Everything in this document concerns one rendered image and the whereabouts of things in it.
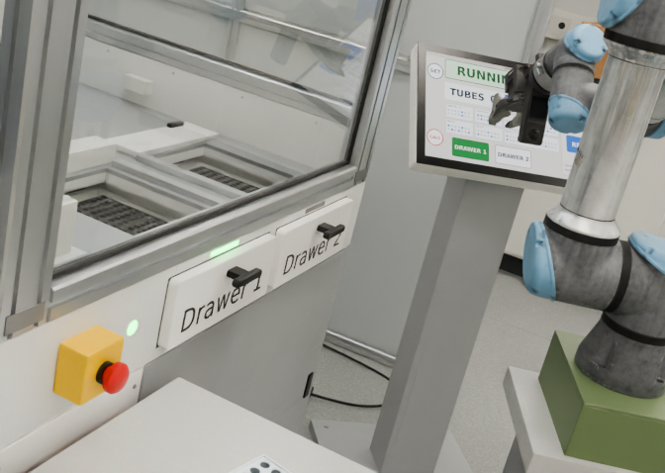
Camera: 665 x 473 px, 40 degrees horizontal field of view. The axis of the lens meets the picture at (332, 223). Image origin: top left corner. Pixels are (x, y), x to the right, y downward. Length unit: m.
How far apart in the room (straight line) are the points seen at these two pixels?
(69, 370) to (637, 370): 0.85
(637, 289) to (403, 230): 1.70
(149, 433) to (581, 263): 0.67
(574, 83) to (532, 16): 1.17
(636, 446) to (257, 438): 0.59
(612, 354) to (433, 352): 0.98
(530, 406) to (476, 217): 0.80
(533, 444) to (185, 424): 0.54
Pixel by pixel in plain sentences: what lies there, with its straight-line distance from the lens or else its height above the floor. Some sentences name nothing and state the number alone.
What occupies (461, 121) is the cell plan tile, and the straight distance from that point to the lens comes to 2.14.
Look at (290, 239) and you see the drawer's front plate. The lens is 1.57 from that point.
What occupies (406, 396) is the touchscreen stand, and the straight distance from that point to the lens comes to 2.46.
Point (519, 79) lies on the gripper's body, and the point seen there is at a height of 1.21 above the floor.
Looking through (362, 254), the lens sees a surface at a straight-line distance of 3.13.
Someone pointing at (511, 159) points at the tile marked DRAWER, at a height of 1.00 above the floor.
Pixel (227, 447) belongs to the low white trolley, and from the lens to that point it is 1.26.
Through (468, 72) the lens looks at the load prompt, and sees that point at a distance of 2.21.
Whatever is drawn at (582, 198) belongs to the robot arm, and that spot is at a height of 1.14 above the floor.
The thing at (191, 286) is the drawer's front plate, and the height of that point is 0.91.
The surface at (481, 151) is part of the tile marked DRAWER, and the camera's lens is 2.13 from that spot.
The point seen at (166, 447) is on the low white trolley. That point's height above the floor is 0.76.
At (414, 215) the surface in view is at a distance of 3.03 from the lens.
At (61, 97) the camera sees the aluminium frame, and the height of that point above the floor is 1.22.
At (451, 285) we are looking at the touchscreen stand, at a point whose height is 0.63.
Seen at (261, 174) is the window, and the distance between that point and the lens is 1.46.
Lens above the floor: 1.47
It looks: 19 degrees down
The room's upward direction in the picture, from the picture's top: 14 degrees clockwise
